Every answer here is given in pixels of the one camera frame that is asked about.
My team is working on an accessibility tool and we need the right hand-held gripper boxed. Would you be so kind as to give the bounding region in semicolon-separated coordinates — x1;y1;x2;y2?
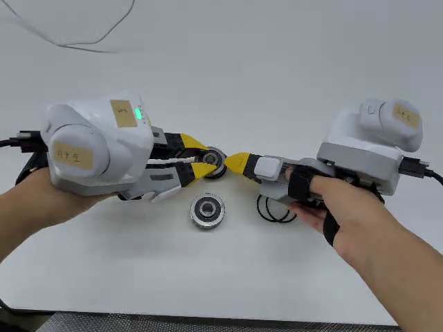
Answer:
258;98;424;205

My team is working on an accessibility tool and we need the thin grey cable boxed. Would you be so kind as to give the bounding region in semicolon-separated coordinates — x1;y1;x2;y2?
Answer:
0;0;136;55

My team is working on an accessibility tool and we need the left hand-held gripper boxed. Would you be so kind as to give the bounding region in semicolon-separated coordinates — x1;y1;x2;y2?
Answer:
40;92;219;203

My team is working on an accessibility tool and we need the black cable with plug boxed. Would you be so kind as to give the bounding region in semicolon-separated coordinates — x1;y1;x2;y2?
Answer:
400;156;443;186
0;130;48;154

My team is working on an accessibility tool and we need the black rubber ring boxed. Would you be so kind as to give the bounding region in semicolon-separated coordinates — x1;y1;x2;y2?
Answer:
256;193;291;222
265;199;298;224

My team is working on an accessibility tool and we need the white table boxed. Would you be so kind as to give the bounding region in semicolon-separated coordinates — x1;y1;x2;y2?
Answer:
0;0;443;326

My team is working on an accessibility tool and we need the person's right hand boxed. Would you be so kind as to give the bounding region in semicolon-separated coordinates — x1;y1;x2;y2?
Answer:
284;165;388;264

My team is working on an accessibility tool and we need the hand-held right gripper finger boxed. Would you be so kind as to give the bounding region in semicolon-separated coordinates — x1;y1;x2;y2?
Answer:
224;151;289;185

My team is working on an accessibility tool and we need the person's left forearm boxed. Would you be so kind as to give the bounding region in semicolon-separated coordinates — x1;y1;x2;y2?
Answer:
0;183;70;264

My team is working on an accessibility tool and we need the person's left hand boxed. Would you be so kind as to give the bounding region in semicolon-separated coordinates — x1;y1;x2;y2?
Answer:
15;151;118;225

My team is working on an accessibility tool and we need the person's right forearm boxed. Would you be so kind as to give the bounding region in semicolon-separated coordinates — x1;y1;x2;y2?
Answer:
334;203;443;332

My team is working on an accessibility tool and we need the metal wheel with rubber ring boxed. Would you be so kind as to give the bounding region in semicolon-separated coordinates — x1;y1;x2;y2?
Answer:
200;146;228;181
188;192;226;230

